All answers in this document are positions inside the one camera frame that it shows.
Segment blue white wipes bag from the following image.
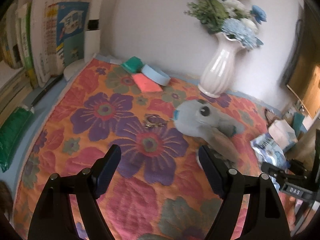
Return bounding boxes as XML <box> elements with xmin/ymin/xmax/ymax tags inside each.
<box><xmin>250</xmin><ymin>133</ymin><xmax>291</xmax><ymax>193</ymax></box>

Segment grey blue plush toy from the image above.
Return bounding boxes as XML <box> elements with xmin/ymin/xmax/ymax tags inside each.
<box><xmin>173</xmin><ymin>99</ymin><xmax>245</xmax><ymax>164</ymax></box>

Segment light blue tape ring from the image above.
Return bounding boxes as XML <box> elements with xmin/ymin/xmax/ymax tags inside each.
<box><xmin>141</xmin><ymin>64</ymin><xmax>172</xmax><ymax>87</ymax></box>

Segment white tissue box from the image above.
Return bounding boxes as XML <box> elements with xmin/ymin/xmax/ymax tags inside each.
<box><xmin>268</xmin><ymin>120</ymin><xmax>298</xmax><ymax>153</ymax></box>

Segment pen holder cup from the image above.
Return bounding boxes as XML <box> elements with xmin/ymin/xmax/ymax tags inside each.
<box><xmin>287</xmin><ymin>105</ymin><xmax>305</xmax><ymax>134</ymax></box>

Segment green plastic packet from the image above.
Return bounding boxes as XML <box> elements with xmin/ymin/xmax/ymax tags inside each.
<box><xmin>1</xmin><ymin>106</ymin><xmax>34</xmax><ymax>173</ymax></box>

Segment floral orange table cloth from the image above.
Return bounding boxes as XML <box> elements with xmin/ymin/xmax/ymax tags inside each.
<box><xmin>12</xmin><ymin>58</ymin><xmax>301</xmax><ymax>240</ymax></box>

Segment black television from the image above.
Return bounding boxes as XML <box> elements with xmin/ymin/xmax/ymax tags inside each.
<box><xmin>282</xmin><ymin>2</ymin><xmax>320</xmax><ymax>119</ymax></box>

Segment black pen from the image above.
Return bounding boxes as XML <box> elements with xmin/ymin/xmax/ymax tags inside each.
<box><xmin>30</xmin><ymin>74</ymin><xmax>63</xmax><ymax>108</ymax></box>

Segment white ribbed ceramic vase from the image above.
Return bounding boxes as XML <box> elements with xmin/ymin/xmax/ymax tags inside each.
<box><xmin>198</xmin><ymin>32</ymin><xmax>245</xmax><ymax>99</ymax></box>

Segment coral pink pouch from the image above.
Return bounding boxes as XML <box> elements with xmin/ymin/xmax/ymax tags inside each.
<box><xmin>132</xmin><ymin>73</ymin><xmax>162</xmax><ymax>93</ymax></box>

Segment green pouch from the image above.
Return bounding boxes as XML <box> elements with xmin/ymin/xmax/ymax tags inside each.
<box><xmin>121</xmin><ymin>56</ymin><xmax>144</xmax><ymax>74</ymax></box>

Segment blue white artificial flowers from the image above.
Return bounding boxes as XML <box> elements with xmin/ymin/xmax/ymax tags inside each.
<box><xmin>184</xmin><ymin>0</ymin><xmax>267</xmax><ymax>50</ymax></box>

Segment row of books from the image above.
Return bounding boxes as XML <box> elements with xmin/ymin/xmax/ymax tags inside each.
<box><xmin>1</xmin><ymin>0</ymin><xmax>101</xmax><ymax>122</ymax></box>

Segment blue cover book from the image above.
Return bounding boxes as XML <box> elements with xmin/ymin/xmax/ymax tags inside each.
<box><xmin>44</xmin><ymin>2</ymin><xmax>89</xmax><ymax>76</ymax></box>

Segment metal key ring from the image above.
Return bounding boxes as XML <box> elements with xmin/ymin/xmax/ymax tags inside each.
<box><xmin>143</xmin><ymin>114</ymin><xmax>168</xmax><ymax>129</ymax></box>

